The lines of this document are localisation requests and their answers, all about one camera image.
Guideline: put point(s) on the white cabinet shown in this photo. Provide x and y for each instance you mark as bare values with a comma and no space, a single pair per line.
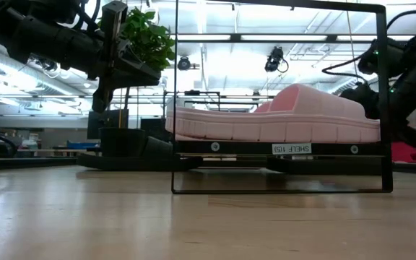
181,104

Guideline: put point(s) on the black desk partition row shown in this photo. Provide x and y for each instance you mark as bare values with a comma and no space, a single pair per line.
154,126

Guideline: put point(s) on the red crate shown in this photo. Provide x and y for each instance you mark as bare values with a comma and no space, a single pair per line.
410,153

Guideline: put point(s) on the green potted plant black pot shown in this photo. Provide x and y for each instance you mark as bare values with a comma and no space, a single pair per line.
121,142

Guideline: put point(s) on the round black ceiling spotlight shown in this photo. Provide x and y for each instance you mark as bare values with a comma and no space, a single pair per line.
184,63

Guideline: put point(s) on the black overhead rig beam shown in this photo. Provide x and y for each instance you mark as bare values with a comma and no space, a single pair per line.
235,37

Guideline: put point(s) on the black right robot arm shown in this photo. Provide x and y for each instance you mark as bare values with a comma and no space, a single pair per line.
414,83

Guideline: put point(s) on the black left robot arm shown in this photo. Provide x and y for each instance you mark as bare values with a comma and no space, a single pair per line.
42,39

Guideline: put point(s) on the blue box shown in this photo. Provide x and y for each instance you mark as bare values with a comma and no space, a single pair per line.
79,146

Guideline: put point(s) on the black metal shelf frame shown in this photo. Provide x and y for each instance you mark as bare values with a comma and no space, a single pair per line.
244,148

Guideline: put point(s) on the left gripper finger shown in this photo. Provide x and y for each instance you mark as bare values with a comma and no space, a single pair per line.
132,61
135,79

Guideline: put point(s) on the black monitor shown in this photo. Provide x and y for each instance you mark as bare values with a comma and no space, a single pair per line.
94,122

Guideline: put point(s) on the black table frame rails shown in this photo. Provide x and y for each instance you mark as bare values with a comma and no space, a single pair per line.
31,163

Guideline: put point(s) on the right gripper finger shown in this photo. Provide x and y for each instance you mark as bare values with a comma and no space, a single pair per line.
370,110
365,94

